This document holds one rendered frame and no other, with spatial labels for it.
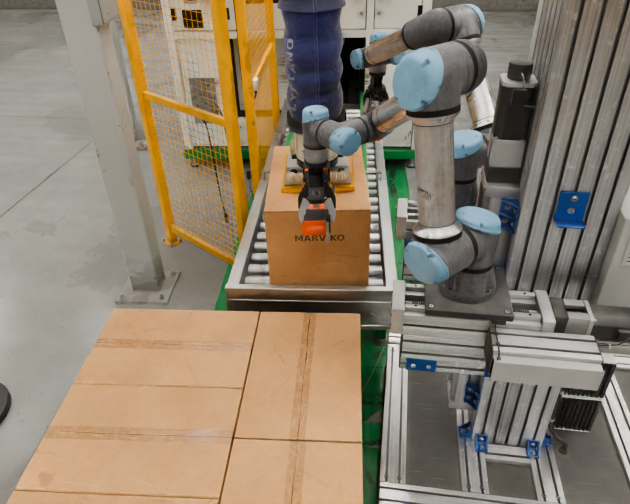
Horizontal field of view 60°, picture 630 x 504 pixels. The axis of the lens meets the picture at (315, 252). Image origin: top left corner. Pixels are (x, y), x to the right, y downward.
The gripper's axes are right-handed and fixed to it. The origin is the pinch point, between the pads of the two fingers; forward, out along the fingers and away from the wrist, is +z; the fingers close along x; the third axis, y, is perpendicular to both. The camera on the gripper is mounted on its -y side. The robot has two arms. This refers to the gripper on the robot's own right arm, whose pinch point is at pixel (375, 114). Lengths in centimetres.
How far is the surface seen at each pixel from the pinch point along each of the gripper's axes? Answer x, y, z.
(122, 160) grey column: -123, -11, 25
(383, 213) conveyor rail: 5.6, 4.0, 49.0
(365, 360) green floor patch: -5, 46, 108
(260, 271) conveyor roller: -52, 42, 55
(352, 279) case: -13, 61, 45
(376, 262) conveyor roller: 0, 36, 55
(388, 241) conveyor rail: 5, 29, 49
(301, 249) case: -33, 61, 30
